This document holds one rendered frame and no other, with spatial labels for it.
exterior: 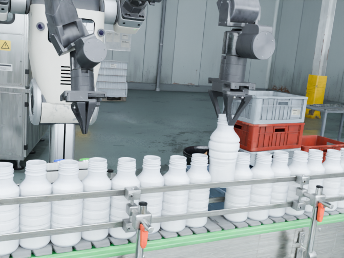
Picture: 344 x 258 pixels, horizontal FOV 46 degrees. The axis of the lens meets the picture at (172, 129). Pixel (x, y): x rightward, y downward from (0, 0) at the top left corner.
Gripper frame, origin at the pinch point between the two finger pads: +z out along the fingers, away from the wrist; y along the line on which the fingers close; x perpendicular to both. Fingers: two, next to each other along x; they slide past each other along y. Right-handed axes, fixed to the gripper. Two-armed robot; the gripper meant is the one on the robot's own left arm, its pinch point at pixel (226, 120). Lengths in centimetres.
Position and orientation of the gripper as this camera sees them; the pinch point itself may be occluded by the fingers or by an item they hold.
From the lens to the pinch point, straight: 93.6
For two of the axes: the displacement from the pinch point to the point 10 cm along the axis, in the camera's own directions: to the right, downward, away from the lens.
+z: -0.9, 9.8, 2.0
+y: -4.4, -2.2, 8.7
